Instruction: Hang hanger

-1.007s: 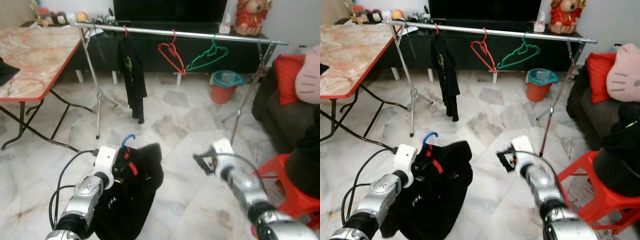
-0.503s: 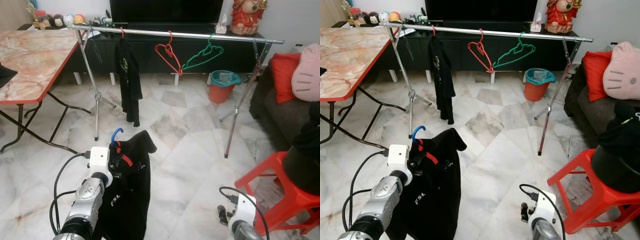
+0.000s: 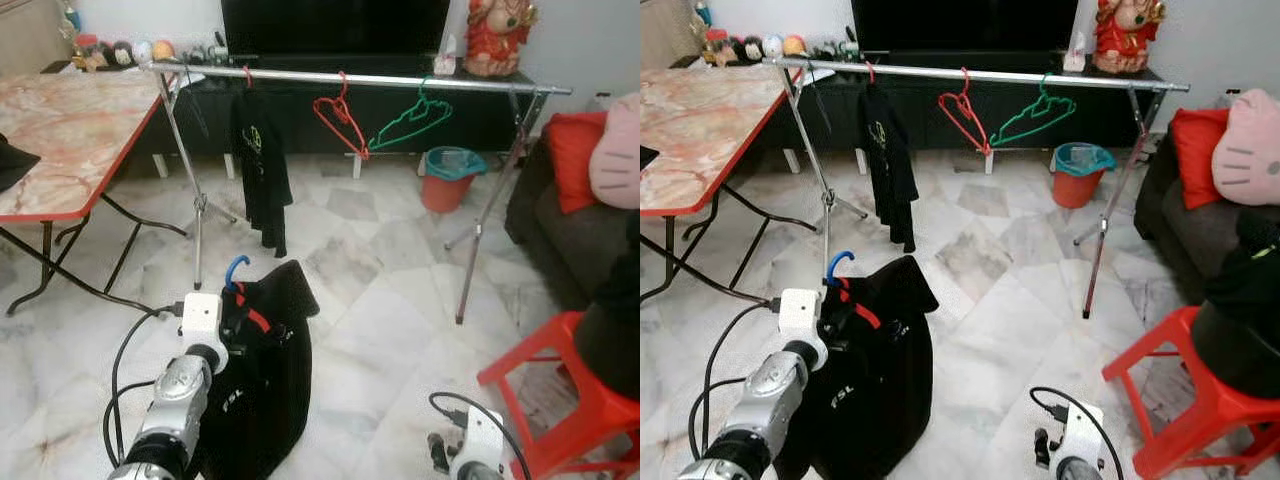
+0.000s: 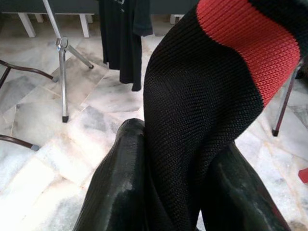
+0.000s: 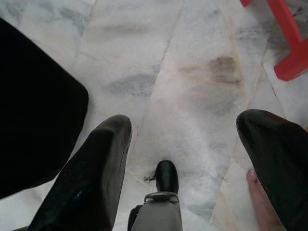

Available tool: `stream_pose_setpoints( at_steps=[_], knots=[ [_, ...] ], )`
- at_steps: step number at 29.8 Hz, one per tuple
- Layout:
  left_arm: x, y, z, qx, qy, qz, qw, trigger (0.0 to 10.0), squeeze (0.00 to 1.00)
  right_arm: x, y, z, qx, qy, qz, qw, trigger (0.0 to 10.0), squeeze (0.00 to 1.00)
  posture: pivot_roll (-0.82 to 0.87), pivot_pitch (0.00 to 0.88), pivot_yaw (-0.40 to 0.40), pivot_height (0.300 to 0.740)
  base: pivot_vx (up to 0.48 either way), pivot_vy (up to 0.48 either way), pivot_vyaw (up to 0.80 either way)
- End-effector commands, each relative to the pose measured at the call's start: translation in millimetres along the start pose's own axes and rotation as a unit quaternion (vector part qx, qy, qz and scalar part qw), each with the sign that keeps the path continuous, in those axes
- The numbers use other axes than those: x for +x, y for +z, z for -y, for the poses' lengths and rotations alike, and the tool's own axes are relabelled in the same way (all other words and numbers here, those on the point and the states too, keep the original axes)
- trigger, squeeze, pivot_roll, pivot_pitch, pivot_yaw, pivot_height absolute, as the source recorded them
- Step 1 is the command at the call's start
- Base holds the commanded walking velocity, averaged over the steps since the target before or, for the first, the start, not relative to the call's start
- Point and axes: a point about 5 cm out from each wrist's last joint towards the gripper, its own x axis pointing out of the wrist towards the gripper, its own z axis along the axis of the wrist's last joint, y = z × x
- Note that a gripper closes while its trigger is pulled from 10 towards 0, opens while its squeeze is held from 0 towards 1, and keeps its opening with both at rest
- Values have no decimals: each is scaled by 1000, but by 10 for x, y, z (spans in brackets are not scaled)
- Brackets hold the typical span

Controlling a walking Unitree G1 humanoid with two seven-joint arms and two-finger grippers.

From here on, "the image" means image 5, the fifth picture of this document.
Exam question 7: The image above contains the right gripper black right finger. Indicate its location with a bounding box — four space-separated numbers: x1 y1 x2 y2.
236 108 308 231

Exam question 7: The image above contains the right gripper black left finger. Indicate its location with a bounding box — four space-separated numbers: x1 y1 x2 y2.
26 114 133 231

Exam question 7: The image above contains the black garment red trim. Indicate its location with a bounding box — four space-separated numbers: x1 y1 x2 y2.
0 18 89 200

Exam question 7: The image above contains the bare human foot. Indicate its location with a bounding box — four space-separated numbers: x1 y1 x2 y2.
246 169 284 231

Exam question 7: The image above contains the grey robot leg black foot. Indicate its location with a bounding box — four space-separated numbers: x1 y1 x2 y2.
128 160 181 231

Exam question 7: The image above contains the red plastic stool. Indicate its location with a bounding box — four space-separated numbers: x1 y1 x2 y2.
240 0 308 82

